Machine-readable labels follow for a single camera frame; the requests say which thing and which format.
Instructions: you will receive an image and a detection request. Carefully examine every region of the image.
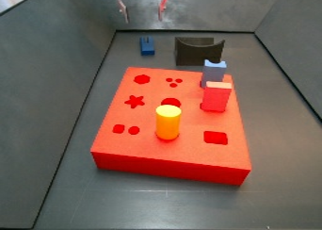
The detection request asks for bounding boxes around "red rectangular block peg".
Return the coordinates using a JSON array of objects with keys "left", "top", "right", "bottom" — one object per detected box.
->
[{"left": 201, "top": 81, "right": 233, "bottom": 112}]

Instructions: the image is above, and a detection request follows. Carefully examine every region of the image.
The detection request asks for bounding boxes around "yellow cylinder peg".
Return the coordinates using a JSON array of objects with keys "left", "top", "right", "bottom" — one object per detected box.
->
[{"left": 157, "top": 105, "right": 182, "bottom": 140}]

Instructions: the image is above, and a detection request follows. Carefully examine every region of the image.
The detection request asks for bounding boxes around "red shape-sorter base block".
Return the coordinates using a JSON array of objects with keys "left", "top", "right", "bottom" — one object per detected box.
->
[{"left": 91, "top": 67, "right": 252, "bottom": 186}]

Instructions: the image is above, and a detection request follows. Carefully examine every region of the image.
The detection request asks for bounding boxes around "light blue notched block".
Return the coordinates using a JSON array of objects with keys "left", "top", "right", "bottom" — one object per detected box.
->
[{"left": 201, "top": 60, "right": 226, "bottom": 87}]

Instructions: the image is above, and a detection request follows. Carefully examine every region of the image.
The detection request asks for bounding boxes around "dark blue forked object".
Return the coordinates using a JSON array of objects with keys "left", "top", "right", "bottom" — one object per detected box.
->
[{"left": 140, "top": 36, "right": 156, "bottom": 56}]

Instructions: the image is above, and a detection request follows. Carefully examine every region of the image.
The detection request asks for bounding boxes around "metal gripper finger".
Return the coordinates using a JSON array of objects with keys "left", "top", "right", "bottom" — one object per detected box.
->
[
  {"left": 160, "top": 0, "right": 168, "bottom": 21},
  {"left": 118, "top": 0, "right": 130, "bottom": 24}
]

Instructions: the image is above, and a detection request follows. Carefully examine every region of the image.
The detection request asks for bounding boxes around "black curved fixture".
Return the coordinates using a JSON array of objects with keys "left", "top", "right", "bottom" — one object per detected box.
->
[{"left": 176, "top": 37, "right": 226, "bottom": 66}]

